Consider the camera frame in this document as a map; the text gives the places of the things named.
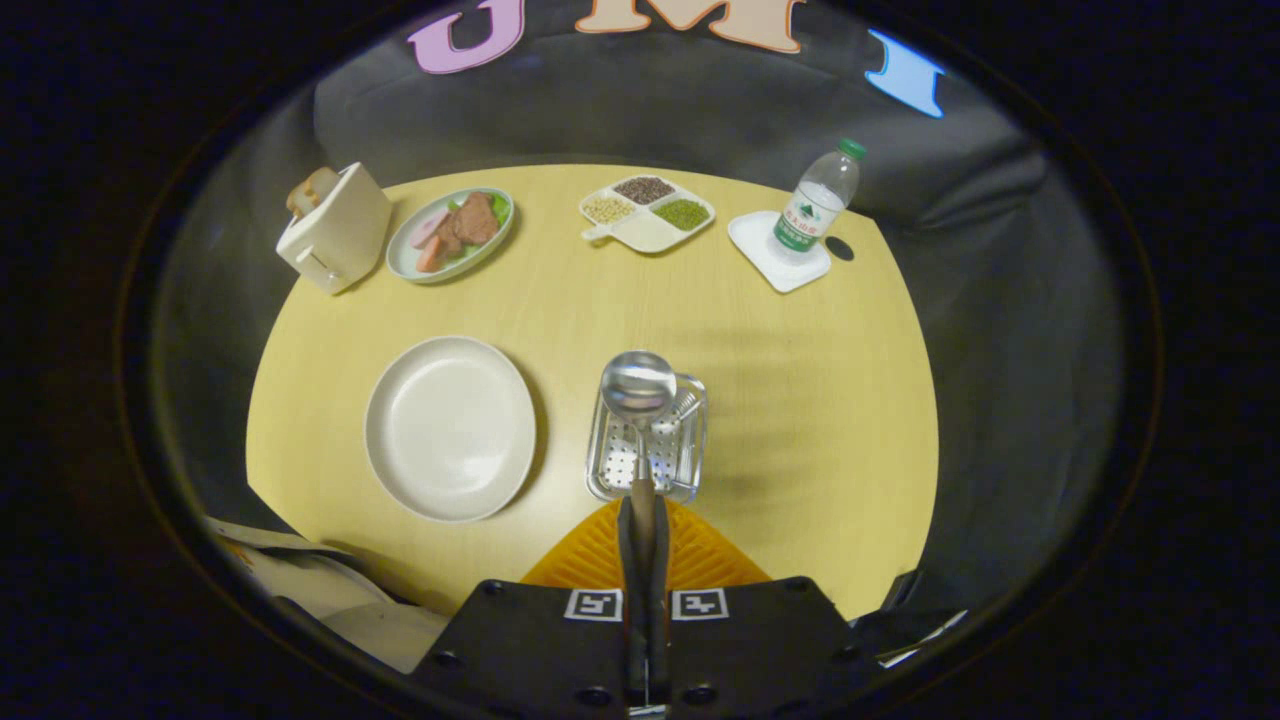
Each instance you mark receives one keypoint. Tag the metal perforated basket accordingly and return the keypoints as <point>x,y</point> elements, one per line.
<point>620,465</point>

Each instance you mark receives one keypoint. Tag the pink ham slice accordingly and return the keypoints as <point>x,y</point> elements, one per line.
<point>428,228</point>

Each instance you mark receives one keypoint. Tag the white round plate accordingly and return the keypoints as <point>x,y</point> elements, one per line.
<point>450,430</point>

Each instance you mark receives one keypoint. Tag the pile of yellow soybeans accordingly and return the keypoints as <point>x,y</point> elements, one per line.
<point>608,208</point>

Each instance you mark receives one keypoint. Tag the pale green oval plate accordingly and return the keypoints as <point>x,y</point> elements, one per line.
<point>408,265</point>

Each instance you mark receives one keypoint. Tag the white divided dish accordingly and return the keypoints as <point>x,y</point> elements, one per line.
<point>650,233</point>

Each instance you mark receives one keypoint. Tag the clear water bottle green cap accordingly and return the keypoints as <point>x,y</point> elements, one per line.
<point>815,205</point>

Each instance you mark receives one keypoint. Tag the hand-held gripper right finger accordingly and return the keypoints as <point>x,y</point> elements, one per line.
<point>662,620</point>

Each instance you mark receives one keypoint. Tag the pile of green beans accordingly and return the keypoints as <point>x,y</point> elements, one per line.
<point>682,214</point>

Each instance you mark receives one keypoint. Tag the crumpled paper and cardboard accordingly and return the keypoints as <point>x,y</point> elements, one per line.
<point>320,590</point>

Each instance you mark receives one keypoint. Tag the brown meat slice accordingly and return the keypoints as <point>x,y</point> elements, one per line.
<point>475,220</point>

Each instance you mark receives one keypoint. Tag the cream toaster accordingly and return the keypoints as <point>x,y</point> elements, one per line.
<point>345,235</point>

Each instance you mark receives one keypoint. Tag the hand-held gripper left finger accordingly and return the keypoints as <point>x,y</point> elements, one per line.
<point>624,620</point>

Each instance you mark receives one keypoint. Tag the pile of dark red beans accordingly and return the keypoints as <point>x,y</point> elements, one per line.
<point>643,189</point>

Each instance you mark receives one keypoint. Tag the toast bread slice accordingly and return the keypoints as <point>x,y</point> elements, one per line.
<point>310,190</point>

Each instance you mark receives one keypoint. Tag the green lettuce leaf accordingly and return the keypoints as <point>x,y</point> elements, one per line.
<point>499,207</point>

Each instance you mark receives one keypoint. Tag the white square coaster tray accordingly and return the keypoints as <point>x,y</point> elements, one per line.
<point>790,272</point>

